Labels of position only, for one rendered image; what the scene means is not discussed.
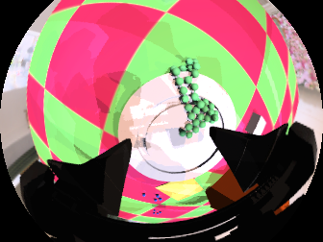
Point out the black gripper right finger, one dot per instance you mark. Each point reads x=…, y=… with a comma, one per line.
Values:
x=246, y=153

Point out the white round tray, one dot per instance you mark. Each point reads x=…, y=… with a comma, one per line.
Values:
x=153, y=119

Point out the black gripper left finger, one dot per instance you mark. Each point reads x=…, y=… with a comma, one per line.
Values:
x=102, y=177

